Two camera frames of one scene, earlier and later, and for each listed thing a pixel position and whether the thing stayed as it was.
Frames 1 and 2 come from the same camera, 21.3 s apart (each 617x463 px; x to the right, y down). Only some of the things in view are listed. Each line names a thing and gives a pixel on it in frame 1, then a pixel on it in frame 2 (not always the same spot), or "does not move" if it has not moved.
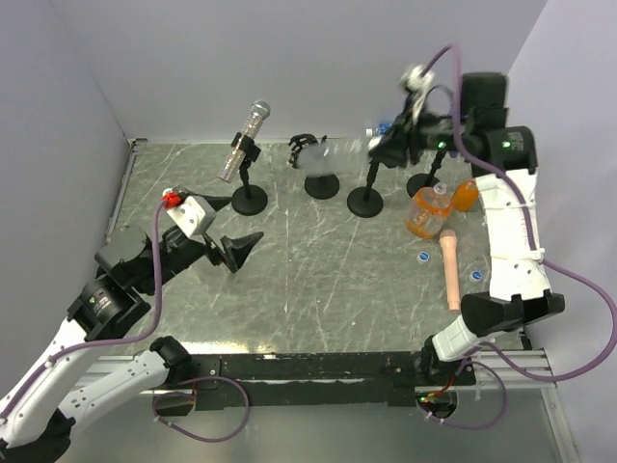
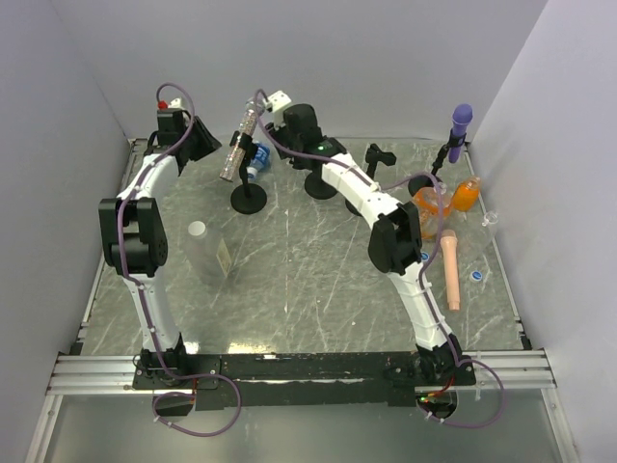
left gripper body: x=179 y=255 → x=188 y=124
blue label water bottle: x=383 y=128 → x=258 y=162
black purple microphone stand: x=422 y=180 does not move
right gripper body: x=435 y=131 → x=289 y=140
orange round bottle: x=466 y=195 does not move
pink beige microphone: x=449 y=247 does not move
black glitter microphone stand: x=248 y=200 does not move
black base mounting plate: x=397 y=380 does not move
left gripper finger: x=236 y=250 → x=201 y=142
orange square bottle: x=427 y=210 does not move
